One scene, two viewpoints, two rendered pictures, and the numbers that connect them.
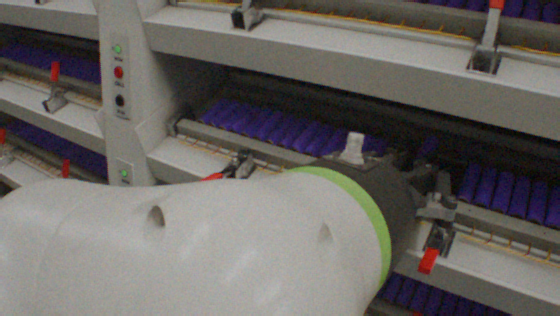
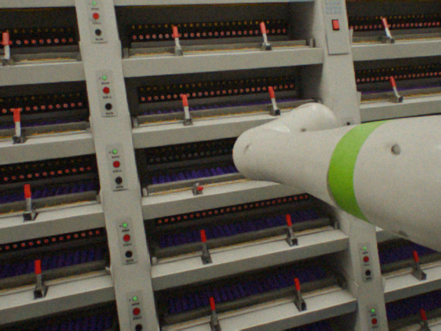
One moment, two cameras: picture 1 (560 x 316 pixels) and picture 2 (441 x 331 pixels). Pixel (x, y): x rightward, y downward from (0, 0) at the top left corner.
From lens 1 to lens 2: 0.72 m
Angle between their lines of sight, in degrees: 46
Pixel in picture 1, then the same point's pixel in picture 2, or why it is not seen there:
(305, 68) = (220, 132)
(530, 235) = not seen: hidden behind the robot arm
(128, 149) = (126, 208)
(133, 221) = (300, 109)
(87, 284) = (304, 117)
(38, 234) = (278, 124)
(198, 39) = (168, 134)
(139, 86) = (133, 167)
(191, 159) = (168, 197)
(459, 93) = not seen: hidden behind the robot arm
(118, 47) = (116, 149)
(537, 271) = not seen: hidden behind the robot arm
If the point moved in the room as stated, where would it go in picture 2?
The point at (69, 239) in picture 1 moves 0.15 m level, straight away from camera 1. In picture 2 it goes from (288, 118) to (217, 130)
